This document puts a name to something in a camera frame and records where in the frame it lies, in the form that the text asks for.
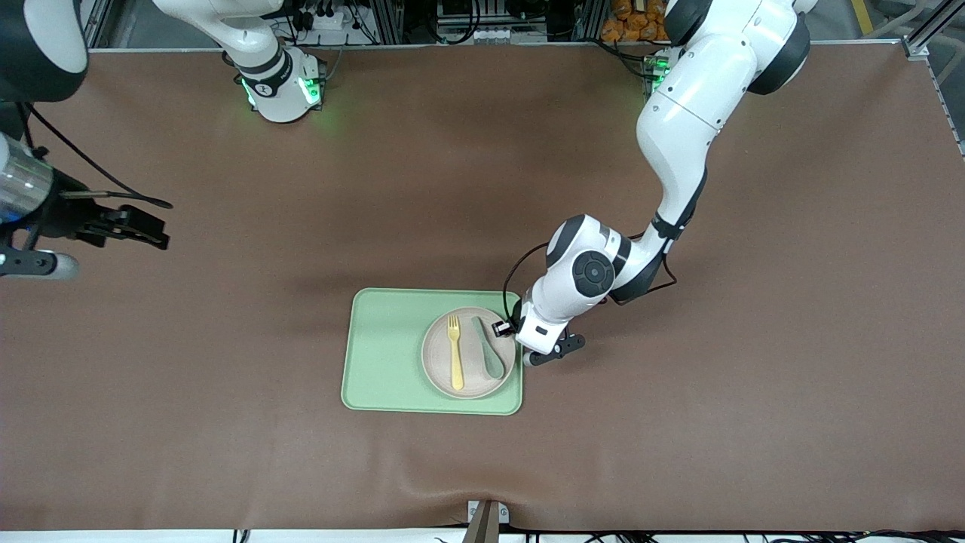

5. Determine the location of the green plastic spoon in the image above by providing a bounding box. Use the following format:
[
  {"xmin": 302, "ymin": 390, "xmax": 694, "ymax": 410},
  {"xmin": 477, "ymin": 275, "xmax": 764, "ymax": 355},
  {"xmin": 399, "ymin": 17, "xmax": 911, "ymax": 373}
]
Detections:
[{"xmin": 471, "ymin": 316, "xmax": 507, "ymax": 381}]

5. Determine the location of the yellow plastic fork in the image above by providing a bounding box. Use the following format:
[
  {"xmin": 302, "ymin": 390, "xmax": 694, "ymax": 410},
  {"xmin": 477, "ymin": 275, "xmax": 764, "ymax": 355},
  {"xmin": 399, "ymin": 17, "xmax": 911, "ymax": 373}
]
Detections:
[{"xmin": 447, "ymin": 314, "xmax": 466, "ymax": 392}]

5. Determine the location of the round beige plate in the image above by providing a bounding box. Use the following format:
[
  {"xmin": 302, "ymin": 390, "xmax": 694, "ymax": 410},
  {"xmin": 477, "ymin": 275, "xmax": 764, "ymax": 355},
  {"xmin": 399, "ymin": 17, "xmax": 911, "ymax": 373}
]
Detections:
[{"xmin": 421, "ymin": 306, "xmax": 518, "ymax": 400}]

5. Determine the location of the light green rectangular tray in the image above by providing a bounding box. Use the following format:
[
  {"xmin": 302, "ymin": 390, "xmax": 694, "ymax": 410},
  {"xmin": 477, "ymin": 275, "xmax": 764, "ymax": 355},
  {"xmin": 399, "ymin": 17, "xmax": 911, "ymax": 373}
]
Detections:
[{"xmin": 341, "ymin": 287, "xmax": 525, "ymax": 416}]

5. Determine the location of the brown table mat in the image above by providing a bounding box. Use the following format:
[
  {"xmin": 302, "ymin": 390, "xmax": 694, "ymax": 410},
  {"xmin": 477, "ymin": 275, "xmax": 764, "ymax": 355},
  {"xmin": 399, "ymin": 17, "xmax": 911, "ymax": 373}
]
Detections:
[{"xmin": 0, "ymin": 45, "xmax": 965, "ymax": 532}]

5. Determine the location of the white power strip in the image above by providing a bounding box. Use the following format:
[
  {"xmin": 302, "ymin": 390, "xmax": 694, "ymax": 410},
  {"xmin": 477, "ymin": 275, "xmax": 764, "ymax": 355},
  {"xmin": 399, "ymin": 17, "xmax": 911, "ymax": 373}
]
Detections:
[{"xmin": 298, "ymin": 9, "xmax": 348, "ymax": 32}]

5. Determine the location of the pile of orange packets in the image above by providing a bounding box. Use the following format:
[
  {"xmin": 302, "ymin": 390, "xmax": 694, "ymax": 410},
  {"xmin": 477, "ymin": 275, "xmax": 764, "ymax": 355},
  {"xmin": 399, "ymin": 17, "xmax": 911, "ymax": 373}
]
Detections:
[{"xmin": 601, "ymin": 0, "xmax": 672, "ymax": 43}]

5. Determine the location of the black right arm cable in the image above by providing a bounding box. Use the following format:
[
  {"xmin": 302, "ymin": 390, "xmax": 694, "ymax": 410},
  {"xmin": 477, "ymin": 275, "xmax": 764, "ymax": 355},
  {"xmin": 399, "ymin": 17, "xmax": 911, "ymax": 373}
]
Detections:
[{"xmin": 21, "ymin": 102, "xmax": 174, "ymax": 210}]

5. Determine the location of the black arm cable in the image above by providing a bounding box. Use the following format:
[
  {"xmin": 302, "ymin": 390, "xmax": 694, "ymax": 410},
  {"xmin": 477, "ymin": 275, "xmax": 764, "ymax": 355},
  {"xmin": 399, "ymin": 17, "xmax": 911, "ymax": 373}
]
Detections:
[
  {"xmin": 502, "ymin": 240, "xmax": 678, "ymax": 333},
  {"xmin": 21, "ymin": 102, "xmax": 174, "ymax": 210}
]

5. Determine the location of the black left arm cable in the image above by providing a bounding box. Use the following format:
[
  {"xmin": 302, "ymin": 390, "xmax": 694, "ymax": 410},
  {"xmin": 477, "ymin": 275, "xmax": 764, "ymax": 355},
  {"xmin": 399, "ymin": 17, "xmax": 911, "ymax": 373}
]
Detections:
[{"xmin": 502, "ymin": 240, "xmax": 678, "ymax": 333}]

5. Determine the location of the aluminium frame profile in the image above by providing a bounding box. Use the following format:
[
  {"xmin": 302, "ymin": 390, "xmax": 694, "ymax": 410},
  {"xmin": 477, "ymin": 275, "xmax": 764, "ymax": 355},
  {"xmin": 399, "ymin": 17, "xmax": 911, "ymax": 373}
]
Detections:
[
  {"xmin": 79, "ymin": 0, "xmax": 114, "ymax": 51},
  {"xmin": 901, "ymin": 0, "xmax": 965, "ymax": 61}
]

